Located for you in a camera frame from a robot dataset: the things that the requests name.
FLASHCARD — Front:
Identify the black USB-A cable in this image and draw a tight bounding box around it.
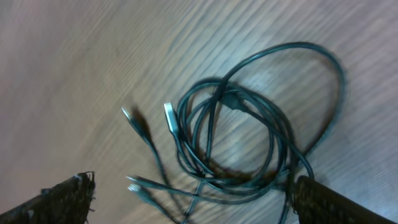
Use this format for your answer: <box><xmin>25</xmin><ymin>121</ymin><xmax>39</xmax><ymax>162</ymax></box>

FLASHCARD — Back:
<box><xmin>163</xmin><ymin>42</ymin><xmax>346</xmax><ymax>224</ymax></box>

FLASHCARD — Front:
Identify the black USB-C cable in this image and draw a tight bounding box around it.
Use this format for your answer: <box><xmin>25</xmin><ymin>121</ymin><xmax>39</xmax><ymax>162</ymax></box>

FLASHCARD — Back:
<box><xmin>121</xmin><ymin>106</ymin><xmax>187</xmax><ymax>218</ymax></box>

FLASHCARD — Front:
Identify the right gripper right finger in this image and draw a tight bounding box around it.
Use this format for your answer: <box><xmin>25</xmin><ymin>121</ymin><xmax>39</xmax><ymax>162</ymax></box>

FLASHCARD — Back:
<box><xmin>294</xmin><ymin>175</ymin><xmax>396</xmax><ymax>224</ymax></box>

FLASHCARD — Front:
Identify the thin grey-tipped USB-C cable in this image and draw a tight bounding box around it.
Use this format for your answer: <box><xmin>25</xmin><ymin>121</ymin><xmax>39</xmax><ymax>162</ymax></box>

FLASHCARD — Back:
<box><xmin>126</xmin><ymin>174</ymin><xmax>280</xmax><ymax>224</ymax></box>

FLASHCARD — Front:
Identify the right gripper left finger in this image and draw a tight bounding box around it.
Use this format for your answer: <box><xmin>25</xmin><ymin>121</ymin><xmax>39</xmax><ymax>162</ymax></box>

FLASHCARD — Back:
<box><xmin>1</xmin><ymin>171</ymin><xmax>96</xmax><ymax>224</ymax></box>

